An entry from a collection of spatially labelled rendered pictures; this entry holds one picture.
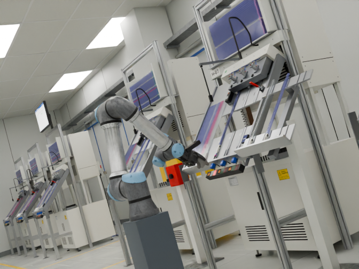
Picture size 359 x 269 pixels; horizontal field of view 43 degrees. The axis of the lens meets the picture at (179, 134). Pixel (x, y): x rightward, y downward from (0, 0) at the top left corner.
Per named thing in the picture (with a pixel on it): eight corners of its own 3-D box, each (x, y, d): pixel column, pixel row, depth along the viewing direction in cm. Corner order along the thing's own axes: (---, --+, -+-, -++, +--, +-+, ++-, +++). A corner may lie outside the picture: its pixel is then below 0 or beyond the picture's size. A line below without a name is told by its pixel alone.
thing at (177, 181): (198, 269, 327) (169, 165, 333) (182, 268, 347) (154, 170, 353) (224, 258, 339) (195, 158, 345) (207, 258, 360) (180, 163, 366)
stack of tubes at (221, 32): (265, 33, 281) (252, -7, 283) (218, 62, 324) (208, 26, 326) (280, 32, 288) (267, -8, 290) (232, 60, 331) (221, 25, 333)
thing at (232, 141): (248, 154, 252) (243, 151, 251) (187, 171, 308) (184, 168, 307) (257, 126, 260) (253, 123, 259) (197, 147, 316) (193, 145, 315)
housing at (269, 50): (282, 65, 281) (266, 53, 276) (235, 88, 322) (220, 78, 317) (286, 55, 284) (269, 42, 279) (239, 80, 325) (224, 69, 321)
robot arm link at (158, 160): (159, 158, 248) (165, 142, 254) (148, 162, 257) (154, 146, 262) (170, 165, 251) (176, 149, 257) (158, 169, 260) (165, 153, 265)
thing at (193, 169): (250, 158, 253) (241, 152, 250) (190, 174, 309) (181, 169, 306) (251, 157, 253) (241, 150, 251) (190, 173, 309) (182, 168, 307)
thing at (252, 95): (268, 102, 268) (262, 98, 267) (208, 127, 324) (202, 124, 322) (283, 59, 282) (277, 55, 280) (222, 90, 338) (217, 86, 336)
